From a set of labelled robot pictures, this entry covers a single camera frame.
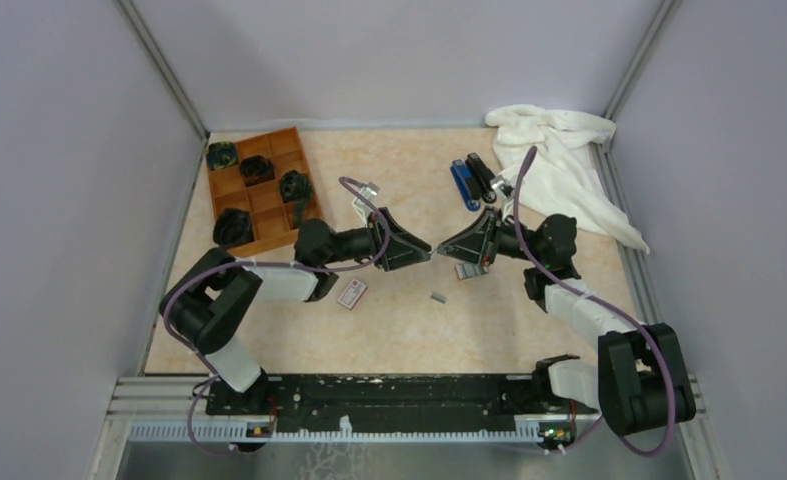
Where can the blue stapler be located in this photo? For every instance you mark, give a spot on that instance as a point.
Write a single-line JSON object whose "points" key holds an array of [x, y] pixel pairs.
{"points": [[467, 185]]}

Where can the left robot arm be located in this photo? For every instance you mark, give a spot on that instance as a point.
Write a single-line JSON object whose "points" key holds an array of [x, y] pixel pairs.
{"points": [[206, 307]]}

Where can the black stapler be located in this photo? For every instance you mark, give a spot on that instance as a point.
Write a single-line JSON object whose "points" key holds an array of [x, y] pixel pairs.
{"points": [[482, 175]]}

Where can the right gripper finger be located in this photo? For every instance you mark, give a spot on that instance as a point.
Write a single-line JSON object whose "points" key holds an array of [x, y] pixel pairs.
{"points": [[470, 246], [485, 225]]}

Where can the dark rolled tie front left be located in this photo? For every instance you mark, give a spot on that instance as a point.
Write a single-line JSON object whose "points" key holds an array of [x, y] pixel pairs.
{"points": [[222, 155]]}

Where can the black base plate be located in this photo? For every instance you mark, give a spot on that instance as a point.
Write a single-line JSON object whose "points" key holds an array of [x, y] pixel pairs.
{"points": [[464, 403]]}

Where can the dark rolled tie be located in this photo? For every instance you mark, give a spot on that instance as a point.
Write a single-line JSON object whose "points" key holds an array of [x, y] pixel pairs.
{"points": [[256, 169], [295, 186], [222, 155], [233, 228]]}

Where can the aluminium frame rail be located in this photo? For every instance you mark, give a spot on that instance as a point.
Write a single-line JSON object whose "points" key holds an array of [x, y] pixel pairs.
{"points": [[340, 426]]}

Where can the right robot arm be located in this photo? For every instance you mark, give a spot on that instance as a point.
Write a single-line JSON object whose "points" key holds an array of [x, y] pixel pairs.
{"points": [[640, 381]]}

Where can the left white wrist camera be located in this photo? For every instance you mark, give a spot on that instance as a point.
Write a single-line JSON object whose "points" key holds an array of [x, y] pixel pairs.
{"points": [[363, 204]]}

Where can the dark rolled tie back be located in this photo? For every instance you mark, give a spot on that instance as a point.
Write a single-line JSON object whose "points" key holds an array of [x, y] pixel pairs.
{"points": [[295, 186]]}

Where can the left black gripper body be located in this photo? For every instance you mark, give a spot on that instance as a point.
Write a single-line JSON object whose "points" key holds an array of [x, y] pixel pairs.
{"points": [[375, 238]]}

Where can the white towel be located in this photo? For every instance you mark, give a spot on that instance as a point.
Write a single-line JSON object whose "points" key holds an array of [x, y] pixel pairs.
{"points": [[562, 178]]}

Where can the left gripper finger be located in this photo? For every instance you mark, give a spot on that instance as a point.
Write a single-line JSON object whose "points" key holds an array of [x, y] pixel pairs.
{"points": [[399, 240], [398, 259]]}

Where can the open staple box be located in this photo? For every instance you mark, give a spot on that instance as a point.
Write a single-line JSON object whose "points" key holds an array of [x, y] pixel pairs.
{"points": [[466, 271]]}

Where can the red white staple box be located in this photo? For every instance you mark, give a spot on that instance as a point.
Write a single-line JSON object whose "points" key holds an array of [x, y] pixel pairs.
{"points": [[352, 294]]}

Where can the dark rolled tie front right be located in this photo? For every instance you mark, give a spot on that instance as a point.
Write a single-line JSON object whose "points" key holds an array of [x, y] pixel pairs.
{"points": [[233, 228]]}

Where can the orange wooden divided tray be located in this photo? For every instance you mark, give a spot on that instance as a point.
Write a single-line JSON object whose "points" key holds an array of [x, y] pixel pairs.
{"points": [[275, 223]]}

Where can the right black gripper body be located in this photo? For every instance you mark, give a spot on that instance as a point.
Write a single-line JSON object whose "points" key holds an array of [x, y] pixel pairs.
{"points": [[496, 243]]}

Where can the dark rolled tie middle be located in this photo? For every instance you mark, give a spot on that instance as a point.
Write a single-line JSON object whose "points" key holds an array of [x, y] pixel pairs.
{"points": [[256, 169]]}

